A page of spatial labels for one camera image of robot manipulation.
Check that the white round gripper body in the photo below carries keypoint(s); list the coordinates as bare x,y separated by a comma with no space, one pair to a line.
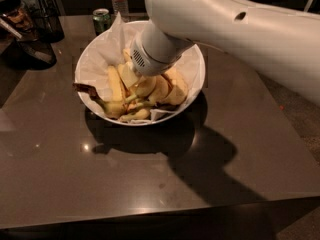
145,61

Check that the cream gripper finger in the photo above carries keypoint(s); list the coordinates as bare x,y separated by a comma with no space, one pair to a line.
128,74

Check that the yellow banana bunch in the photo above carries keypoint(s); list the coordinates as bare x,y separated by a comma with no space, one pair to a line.
135,103

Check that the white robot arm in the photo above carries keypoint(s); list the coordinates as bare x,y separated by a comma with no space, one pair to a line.
280,43

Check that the white bowl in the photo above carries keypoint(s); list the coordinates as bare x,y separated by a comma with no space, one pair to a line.
196,74

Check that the white paper liner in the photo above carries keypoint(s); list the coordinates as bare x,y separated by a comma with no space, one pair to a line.
103,50

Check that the green soda can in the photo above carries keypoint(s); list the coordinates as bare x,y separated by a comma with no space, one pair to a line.
101,20

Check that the clear plastic water bottle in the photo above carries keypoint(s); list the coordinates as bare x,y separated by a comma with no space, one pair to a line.
121,7

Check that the dark tray with items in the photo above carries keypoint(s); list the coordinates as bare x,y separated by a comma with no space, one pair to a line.
16,20

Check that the dark wire basket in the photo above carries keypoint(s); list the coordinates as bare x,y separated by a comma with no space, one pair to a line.
47,22

